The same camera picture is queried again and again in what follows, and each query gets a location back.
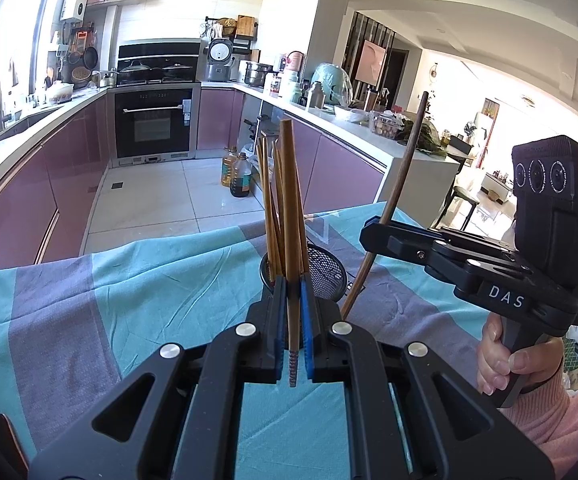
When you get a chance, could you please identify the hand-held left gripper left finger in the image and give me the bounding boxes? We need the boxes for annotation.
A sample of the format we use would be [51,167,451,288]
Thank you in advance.
[29,275,290,480]

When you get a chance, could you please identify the green leafy plant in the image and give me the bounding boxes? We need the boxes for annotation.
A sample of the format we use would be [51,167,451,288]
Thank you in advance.
[403,116,450,155]

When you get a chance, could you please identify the steel stock pot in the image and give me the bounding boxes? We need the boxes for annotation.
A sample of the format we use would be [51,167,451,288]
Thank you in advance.
[244,61,274,87]

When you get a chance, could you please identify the person's right hand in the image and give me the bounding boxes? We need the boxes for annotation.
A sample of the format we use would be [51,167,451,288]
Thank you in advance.
[476,316,566,397]

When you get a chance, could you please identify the person's right forearm pink sleeve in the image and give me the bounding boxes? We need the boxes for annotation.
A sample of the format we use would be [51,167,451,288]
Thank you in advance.
[499,360,578,480]

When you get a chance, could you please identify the teal and purple tablecloth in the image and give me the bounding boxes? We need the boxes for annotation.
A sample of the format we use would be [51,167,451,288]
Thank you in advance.
[0,202,500,480]

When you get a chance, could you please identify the wooden cutting board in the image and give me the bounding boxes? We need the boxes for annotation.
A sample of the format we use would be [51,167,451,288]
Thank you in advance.
[236,14,259,41]

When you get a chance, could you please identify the teal kitchen appliance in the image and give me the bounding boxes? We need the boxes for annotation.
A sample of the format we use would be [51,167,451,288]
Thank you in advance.
[310,62,354,107]

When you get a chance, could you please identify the pink electric kettle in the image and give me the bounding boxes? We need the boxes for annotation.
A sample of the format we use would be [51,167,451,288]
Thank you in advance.
[285,50,306,79]

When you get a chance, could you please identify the bamboo chopstick patterned end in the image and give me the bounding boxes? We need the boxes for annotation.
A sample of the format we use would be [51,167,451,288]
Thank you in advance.
[273,140,286,261]
[263,136,280,277]
[279,118,306,389]

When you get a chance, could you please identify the black stove with pans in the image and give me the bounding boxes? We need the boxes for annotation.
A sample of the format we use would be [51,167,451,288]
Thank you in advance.
[117,40,202,86]

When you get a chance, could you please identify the black built-in oven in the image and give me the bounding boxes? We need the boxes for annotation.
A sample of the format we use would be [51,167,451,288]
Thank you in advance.
[113,86,196,162]

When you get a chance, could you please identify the black mesh utensil holder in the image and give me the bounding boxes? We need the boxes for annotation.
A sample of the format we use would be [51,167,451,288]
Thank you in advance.
[260,241,348,307]

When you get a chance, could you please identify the bundle of wooden chopsticks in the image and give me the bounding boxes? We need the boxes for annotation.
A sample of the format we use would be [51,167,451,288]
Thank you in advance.
[256,141,276,273]

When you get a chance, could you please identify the purple kitchen cabinets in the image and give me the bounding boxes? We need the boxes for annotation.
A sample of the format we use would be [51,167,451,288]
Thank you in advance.
[0,87,387,311]

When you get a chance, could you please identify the pink wall picture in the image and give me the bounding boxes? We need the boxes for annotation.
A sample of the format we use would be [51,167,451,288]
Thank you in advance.
[356,39,388,87]

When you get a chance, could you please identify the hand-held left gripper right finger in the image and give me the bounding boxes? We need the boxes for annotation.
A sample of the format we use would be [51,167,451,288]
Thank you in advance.
[299,275,554,480]

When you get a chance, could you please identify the grey rice cooker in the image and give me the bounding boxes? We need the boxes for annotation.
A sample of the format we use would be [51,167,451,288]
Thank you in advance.
[204,38,236,83]

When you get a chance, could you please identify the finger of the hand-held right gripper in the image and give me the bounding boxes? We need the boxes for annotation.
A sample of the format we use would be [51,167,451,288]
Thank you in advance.
[360,215,534,283]
[438,226,516,256]

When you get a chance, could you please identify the dark brown wooden chopstick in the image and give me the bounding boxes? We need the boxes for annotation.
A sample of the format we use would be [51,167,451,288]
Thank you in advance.
[340,90,430,318]

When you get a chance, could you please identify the dark dining chair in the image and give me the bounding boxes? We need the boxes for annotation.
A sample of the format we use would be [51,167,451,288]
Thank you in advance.
[433,185,480,232]

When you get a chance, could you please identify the dark cooking oil bottle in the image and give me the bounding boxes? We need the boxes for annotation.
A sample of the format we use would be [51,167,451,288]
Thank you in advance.
[230,152,254,199]

